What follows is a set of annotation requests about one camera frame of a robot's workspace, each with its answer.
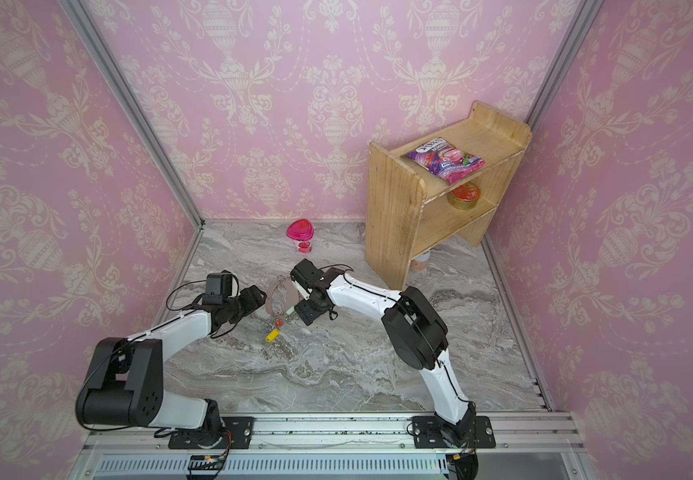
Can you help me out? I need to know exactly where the purple snack bag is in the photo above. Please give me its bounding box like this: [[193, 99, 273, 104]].
[[406, 137, 486, 184]]

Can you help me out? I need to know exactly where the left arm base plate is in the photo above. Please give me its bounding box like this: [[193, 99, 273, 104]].
[[168, 416, 256, 450]]

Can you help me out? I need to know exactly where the white cup under shelf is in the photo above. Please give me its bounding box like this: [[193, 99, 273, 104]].
[[411, 250, 432, 271]]

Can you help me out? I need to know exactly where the yellow key tag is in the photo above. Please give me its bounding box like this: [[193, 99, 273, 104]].
[[266, 329, 280, 343]]

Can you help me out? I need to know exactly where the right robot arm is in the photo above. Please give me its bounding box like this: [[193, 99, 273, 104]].
[[290, 259, 477, 448]]

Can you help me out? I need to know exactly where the aluminium mounting rail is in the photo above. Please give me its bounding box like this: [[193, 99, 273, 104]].
[[70, 411, 596, 479]]

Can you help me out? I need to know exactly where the red lid tin can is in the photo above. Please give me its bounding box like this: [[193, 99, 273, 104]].
[[447, 182, 481, 211]]

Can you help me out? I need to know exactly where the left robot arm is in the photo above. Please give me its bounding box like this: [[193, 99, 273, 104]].
[[74, 285, 266, 449]]

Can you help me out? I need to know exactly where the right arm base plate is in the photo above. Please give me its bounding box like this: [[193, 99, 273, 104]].
[[407, 415, 496, 450]]

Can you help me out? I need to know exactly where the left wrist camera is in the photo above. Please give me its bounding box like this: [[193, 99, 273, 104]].
[[200, 270, 236, 306]]

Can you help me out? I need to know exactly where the wooden shelf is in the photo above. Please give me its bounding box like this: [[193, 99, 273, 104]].
[[365, 101, 532, 290]]

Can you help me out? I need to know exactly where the metal key organizer plate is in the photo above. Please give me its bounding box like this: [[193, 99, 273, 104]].
[[264, 276, 300, 319]]

